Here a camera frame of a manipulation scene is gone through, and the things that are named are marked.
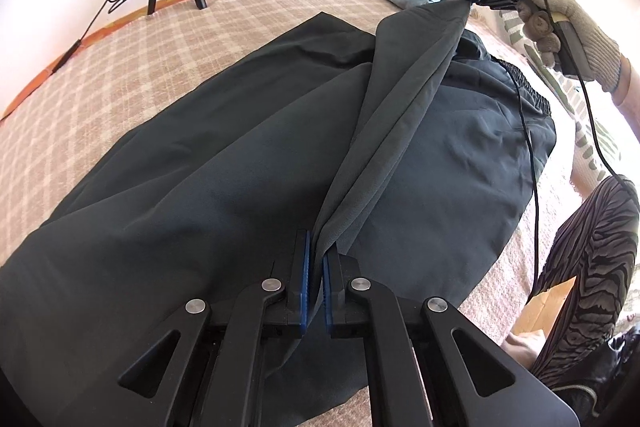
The black leather boot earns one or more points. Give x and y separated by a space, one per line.
605 372

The person's striped trouser leg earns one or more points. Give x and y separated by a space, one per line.
590 267

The pink checked blanket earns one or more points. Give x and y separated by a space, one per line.
150 57

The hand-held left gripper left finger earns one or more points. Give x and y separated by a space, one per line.
302 279

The person's right hand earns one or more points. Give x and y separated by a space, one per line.
582 27

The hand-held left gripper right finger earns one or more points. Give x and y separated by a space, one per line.
328 289

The dark grey pants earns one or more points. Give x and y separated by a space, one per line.
200 157

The person's right forearm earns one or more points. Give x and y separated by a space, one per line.
629 87

